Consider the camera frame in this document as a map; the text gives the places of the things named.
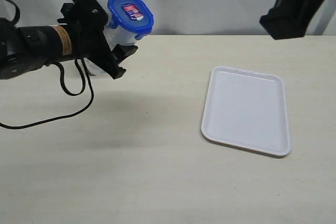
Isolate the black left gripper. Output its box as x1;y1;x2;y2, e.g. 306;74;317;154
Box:
58;3;138;79

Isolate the blue plastic lid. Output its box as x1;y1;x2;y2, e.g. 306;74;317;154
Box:
107;0;154;40

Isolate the clear plastic container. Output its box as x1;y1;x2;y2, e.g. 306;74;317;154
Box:
103;7;137;50

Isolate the stainless steel cup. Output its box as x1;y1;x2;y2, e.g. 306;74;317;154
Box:
85;59;106;76

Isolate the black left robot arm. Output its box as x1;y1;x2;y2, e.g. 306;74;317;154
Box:
1;3;131;80

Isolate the white rectangular tray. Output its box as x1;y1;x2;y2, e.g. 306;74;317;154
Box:
201;66;292;158

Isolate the black cable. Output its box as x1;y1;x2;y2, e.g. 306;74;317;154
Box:
0;0;95;130

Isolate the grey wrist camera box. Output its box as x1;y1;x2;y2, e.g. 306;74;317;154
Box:
72;0;108;43

